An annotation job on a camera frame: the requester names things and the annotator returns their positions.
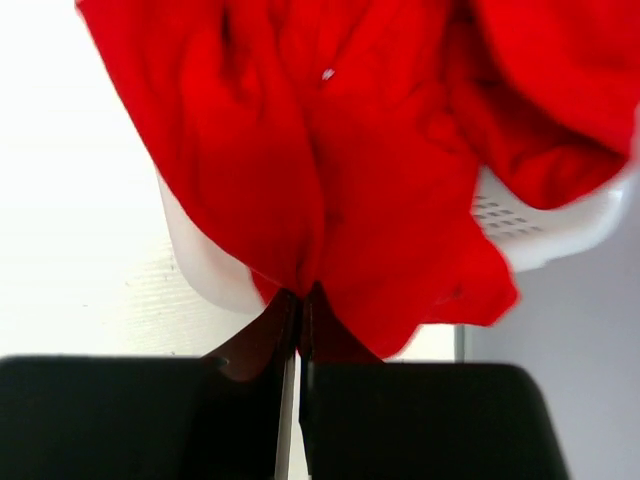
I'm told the white plastic laundry basket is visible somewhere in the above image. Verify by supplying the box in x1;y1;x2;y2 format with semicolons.
158;167;640;315

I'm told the red t-shirt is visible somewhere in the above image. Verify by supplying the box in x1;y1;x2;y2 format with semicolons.
77;1;639;359

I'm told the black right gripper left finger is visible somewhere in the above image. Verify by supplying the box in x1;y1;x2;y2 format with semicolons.
1;291;298;479

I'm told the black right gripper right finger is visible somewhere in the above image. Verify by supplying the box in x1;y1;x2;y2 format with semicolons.
299;285;569;480

